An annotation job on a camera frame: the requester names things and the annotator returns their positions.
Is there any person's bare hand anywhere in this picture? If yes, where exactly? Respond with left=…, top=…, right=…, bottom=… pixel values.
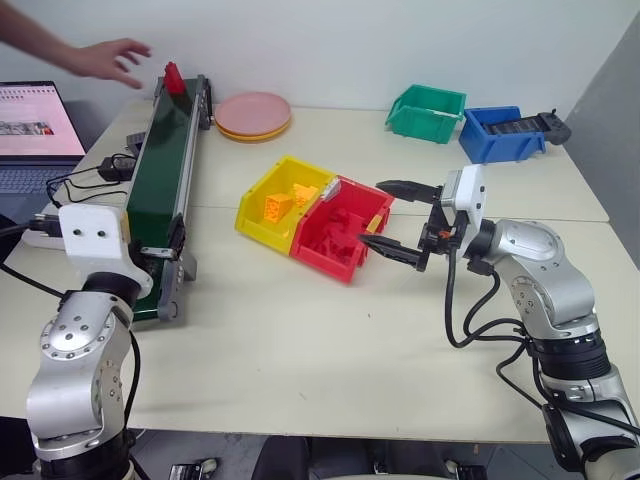
left=67, top=38, right=154, bottom=91

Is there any red storage bin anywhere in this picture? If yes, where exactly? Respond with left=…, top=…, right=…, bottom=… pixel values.
left=288, top=174, right=397, bottom=287

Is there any green conveyor belt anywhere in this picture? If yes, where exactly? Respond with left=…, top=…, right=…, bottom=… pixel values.
left=122, top=74, right=214, bottom=332

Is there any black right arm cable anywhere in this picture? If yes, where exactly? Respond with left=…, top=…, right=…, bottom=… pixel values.
left=443, top=247, right=532, bottom=351

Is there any yellow storage bin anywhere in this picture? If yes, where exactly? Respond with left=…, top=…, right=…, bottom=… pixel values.
left=234, top=155, right=338, bottom=254

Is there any thin black adapter cable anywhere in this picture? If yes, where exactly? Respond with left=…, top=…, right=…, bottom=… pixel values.
left=46, top=164, right=132, bottom=209

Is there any green storage bin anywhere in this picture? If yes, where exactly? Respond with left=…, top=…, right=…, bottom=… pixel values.
left=384, top=83, right=469, bottom=146

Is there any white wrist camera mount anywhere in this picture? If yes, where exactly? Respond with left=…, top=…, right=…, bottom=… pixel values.
left=57, top=203, right=154, bottom=302
left=441, top=164, right=487, bottom=258

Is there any yellow studded toy block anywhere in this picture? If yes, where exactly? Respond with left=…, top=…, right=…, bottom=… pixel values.
left=291, top=183, right=320, bottom=208

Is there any black power plug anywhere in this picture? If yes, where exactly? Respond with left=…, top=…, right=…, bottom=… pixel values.
left=30, top=213, right=63, bottom=236

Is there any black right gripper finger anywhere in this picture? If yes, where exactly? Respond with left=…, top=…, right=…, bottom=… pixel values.
left=358, top=232, right=432, bottom=274
left=374, top=178, right=445, bottom=205

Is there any pink plate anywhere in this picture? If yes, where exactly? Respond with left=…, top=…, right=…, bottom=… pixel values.
left=214, top=91, right=293, bottom=135

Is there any blue storage bin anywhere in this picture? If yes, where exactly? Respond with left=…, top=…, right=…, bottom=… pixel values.
left=458, top=105, right=547, bottom=166

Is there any black power adapter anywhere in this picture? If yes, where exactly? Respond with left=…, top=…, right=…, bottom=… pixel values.
left=97, top=154, right=137, bottom=184

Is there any red toy block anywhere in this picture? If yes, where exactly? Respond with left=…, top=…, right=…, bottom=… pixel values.
left=327, top=207, right=355, bottom=232
left=164, top=61, right=188, bottom=96
left=323, top=228, right=365, bottom=262

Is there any yellow perforated toy block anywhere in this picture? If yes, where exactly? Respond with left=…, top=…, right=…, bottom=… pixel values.
left=264, top=193, right=294, bottom=224

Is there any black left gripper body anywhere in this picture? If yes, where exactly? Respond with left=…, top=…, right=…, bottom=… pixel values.
left=127, top=241, right=175, bottom=267

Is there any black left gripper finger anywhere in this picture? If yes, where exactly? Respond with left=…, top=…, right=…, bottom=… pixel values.
left=167, top=214, right=186, bottom=259

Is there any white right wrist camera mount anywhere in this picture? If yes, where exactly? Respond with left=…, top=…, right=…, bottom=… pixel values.
left=441, top=164, right=487, bottom=258

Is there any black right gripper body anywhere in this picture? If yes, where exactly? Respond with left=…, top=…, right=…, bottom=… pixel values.
left=418, top=198, right=469, bottom=262

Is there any open laptop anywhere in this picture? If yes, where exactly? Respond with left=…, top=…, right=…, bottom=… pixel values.
left=0, top=81, right=89, bottom=207

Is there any silver metal bracket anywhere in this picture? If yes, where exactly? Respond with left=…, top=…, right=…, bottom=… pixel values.
left=443, top=460, right=490, bottom=480
left=168, top=457, right=220, bottom=480

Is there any dark grey plastic part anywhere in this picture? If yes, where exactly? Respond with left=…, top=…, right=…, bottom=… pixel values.
left=482, top=118, right=544, bottom=138

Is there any yellow plate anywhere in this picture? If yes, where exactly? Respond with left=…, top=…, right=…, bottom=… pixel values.
left=215, top=117, right=292, bottom=146

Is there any black handheld controller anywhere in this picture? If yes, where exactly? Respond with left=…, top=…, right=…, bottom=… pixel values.
left=517, top=108, right=573, bottom=147

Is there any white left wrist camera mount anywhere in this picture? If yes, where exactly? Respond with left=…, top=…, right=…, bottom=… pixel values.
left=57, top=203, right=154, bottom=302

